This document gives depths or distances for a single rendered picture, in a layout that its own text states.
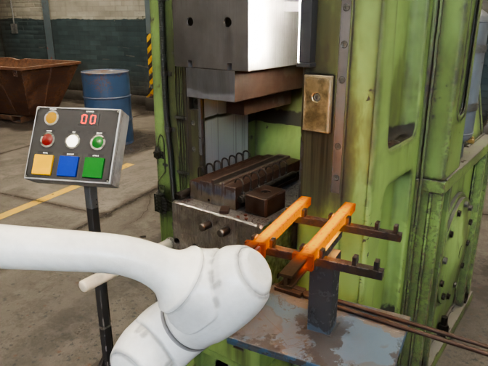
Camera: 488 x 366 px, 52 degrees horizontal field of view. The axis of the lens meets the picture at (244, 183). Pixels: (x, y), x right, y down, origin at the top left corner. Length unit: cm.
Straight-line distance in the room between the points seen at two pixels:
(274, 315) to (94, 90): 513
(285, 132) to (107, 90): 436
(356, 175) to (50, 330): 185
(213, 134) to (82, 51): 815
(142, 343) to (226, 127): 131
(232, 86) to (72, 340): 165
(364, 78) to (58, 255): 104
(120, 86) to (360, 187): 495
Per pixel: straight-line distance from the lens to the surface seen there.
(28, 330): 288
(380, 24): 147
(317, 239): 117
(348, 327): 136
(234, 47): 154
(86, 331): 277
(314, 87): 154
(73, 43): 1008
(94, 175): 185
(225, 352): 187
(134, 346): 78
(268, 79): 170
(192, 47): 164
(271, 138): 208
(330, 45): 153
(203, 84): 163
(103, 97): 623
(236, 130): 202
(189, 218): 172
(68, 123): 197
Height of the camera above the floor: 152
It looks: 18 degrees down
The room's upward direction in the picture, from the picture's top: straight up
